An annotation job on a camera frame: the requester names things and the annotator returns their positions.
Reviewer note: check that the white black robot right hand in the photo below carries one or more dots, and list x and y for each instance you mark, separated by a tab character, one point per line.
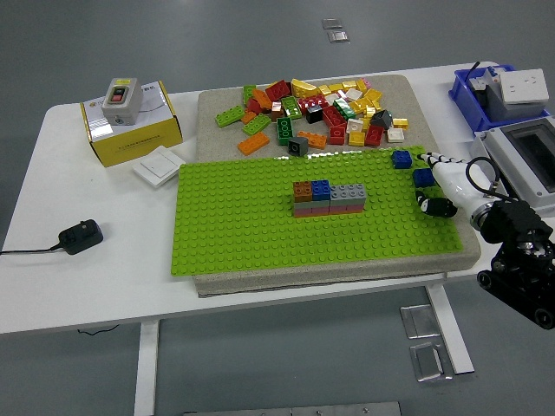
459	184

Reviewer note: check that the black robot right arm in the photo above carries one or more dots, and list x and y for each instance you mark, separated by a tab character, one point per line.
511	219

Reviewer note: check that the white square toy brick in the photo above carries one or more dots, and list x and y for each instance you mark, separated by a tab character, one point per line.
395	135
354	94
354	126

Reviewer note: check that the dark grey sloped brick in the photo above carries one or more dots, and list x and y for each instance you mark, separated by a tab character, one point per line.
382	119

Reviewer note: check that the yellow square toy brick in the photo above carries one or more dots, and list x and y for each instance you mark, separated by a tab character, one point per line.
357	139

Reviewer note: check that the grey studded toy brick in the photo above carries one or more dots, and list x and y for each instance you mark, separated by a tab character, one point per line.
347	193

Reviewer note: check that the red square toy brick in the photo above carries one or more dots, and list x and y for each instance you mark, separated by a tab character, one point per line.
338	136

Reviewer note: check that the red long toy brick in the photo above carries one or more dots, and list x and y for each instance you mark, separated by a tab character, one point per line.
334	117

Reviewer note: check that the black toy brick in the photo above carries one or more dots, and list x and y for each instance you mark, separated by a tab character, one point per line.
314	114

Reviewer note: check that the dark grey square brick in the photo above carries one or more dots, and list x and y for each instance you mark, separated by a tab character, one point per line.
298	146

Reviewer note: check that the yellow curved toy brick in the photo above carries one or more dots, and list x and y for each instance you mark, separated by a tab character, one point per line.
305	90

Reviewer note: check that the dark green toy brick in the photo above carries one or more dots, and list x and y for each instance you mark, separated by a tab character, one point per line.
284	131

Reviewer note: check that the lime green toy brick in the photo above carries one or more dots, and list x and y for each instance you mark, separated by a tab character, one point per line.
256	125
291	107

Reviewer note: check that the orange long toy brick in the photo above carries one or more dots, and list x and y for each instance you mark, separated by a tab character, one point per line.
253	144

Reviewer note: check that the green studded baseplate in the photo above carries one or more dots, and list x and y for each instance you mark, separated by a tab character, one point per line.
243	225

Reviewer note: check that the small orange toy brick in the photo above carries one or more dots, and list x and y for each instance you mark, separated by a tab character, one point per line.
249	118

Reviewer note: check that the lime green long brick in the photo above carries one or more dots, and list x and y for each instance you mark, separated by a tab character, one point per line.
230	116

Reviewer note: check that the grey electrical module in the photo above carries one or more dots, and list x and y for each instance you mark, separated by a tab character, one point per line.
495	106

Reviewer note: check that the blue plastic bin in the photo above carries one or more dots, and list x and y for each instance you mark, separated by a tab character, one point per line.
461	93

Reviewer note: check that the white breaker module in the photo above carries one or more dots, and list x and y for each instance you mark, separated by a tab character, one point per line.
480	78

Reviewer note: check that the white socket outlet plate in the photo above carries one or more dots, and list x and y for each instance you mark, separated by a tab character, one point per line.
524	86

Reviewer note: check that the metal floor outlet cover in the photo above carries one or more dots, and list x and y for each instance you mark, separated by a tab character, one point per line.
419	322
428	363

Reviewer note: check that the white table foot bar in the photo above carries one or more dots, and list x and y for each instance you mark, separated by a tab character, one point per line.
455	342

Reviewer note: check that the small metal floor plate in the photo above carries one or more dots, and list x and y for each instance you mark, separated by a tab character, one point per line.
331	24
338	37

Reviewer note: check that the grey-brown mat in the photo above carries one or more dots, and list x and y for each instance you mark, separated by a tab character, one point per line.
210	108

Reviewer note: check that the yellow white cardboard box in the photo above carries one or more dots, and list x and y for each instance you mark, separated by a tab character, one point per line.
132	144

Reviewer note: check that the white table leg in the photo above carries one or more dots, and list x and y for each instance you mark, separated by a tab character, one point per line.
147	368

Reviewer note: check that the black power adapter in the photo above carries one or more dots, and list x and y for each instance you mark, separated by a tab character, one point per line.
81	237

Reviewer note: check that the grey plastic enclosure box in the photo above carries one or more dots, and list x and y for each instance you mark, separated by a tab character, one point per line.
516	169

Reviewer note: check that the white wall switch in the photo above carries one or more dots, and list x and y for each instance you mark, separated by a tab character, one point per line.
158	167

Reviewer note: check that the grey push-button switch box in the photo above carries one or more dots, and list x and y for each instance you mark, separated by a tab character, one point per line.
123	109

